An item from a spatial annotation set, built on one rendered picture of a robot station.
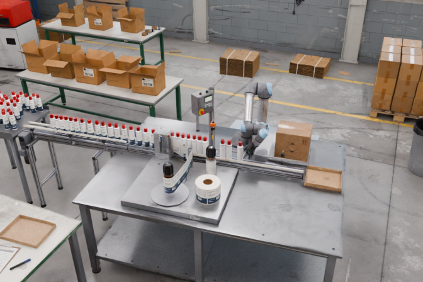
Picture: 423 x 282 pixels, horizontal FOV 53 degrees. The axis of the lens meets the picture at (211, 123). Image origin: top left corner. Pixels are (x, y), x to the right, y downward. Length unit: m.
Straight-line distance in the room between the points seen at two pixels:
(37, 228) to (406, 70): 5.06
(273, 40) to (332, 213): 6.09
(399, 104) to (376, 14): 2.44
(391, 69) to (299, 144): 2.93
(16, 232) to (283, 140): 2.29
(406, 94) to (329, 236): 3.73
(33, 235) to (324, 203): 2.23
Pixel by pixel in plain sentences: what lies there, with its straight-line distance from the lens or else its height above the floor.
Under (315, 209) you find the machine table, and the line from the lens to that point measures 3.48.
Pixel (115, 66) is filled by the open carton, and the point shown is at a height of 0.95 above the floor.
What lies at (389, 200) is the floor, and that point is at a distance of 5.15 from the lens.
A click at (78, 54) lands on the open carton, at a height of 1.11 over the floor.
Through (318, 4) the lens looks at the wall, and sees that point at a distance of 8.71.
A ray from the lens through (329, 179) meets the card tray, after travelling 3.82.
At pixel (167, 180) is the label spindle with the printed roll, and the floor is 1.05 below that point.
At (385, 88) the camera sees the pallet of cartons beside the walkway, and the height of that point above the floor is 0.48.
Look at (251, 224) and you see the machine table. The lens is 3.28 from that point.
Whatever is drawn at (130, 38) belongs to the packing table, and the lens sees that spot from 7.46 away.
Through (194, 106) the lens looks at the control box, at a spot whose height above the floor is 1.37.
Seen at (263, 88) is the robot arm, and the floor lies 1.46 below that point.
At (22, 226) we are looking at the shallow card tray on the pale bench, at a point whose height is 0.80.
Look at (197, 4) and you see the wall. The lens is 9.47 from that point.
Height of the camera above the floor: 3.05
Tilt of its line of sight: 29 degrees down
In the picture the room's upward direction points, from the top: straight up
